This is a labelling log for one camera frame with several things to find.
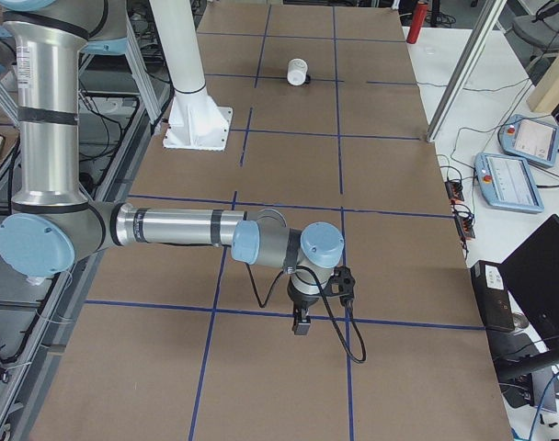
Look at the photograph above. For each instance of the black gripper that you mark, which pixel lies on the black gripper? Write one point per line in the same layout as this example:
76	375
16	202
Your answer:
302	303

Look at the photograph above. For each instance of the white smiley face mug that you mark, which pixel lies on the white smiley face mug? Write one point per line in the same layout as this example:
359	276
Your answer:
297	72

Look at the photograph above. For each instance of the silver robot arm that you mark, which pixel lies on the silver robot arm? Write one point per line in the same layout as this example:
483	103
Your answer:
53	224

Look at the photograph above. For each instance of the near orange black hub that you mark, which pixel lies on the near orange black hub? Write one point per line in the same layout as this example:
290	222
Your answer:
464	224

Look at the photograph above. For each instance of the orange black hub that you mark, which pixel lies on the orange black hub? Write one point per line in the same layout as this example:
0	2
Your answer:
464	224
454	191

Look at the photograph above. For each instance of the black computer box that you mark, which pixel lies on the black computer box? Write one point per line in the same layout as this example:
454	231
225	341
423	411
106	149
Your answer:
491	297

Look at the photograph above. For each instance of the far orange black hub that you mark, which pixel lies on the far orange black hub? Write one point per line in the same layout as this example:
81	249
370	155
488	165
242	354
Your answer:
454	191

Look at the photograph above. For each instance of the black monitor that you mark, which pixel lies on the black monitor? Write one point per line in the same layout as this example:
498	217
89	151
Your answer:
531	274

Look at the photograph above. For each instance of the near blue teach pendant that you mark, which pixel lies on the near blue teach pendant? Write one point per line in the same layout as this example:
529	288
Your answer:
506	183

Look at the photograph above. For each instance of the blue teach pendant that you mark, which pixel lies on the blue teach pendant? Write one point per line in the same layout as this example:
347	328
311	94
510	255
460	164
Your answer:
530	138
506	183

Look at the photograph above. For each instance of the far blue teach pendant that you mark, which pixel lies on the far blue teach pendant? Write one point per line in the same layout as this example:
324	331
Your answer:
530	138

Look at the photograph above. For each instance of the red bottle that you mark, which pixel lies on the red bottle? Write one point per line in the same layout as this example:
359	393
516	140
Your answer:
418	18

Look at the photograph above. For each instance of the wooden beam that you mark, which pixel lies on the wooden beam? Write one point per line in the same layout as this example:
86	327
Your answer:
545	97

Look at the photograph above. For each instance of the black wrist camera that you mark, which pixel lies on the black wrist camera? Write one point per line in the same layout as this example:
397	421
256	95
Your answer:
341	285

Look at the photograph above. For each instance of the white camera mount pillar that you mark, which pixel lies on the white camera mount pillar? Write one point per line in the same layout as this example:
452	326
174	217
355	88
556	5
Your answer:
195	121

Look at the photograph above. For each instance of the aluminium frame post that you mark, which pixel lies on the aluminium frame post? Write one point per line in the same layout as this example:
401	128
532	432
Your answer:
465	65

